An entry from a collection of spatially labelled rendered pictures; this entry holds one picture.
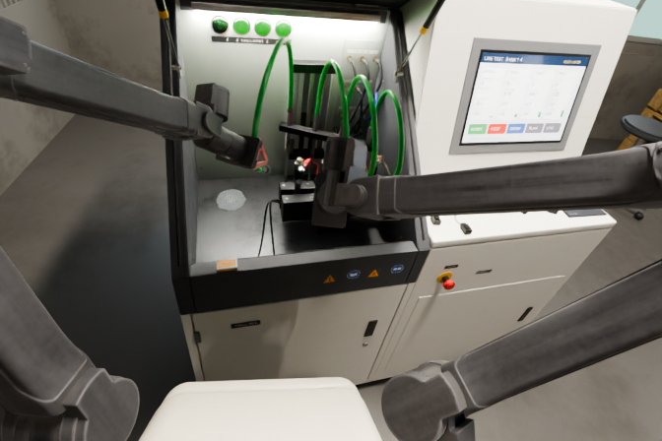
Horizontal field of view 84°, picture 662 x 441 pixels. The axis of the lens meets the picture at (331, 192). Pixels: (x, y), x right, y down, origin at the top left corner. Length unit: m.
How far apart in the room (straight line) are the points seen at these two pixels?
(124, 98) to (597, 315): 0.58
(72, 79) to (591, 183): 0.55
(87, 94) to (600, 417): 2.30
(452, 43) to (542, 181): 0.75
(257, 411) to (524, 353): 0.27
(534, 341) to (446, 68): 0.85
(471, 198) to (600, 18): 1.07
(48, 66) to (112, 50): 3.21
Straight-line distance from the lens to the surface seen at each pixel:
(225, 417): 0.38
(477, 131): 1.28
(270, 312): 1.14
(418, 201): 0.51
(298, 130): 1.22
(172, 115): 0.62
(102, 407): 0.50
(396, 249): 1.08
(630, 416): 2.46
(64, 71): 0.48
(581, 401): 2.34
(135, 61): 3.65
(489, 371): 0.48
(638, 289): 0.45
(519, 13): 1.27
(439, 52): 1.14
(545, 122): 1.44
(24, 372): 0.45
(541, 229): 1.33
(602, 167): 0.46
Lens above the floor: 1.71
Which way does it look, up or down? 39 degrees down
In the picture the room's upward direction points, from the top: 9 degrees clockwise
